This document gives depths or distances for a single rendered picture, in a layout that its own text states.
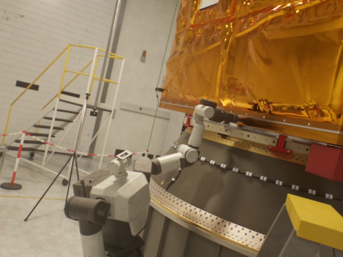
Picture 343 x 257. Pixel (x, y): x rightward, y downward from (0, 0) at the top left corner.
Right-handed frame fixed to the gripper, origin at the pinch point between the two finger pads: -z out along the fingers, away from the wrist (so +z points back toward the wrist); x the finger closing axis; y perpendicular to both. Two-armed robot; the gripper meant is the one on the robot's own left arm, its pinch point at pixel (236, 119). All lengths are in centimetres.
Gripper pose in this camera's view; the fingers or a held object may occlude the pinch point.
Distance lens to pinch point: 207.1
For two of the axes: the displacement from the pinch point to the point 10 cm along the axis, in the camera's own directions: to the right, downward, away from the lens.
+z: -8.7, -1.9, -4.5
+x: -4.3, -1.2, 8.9
